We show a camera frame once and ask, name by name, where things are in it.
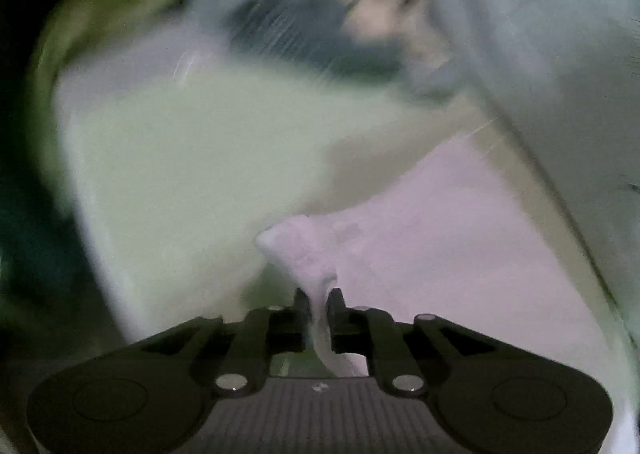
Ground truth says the blue patterned clothes pile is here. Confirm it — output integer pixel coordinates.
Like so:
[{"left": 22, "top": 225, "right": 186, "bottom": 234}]
[{"left": 221, "top": 0, "right": 463, "bottom": 100}]

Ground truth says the green grid cutting mat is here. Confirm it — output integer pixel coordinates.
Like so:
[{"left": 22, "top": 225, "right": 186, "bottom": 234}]
[{"left": 24, "top": 0, "right": 507, "bottom": 345}]

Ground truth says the white cloth garment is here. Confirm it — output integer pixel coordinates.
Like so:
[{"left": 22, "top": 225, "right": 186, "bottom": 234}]
[{"left": 256, "top": 137, "right": 639, "bottom": 453}]

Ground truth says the light blue carrot-print storage bag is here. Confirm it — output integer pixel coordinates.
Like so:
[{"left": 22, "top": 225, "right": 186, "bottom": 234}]
[{"left": 188, "top": 0, "right": 640, "bottom": 365}]

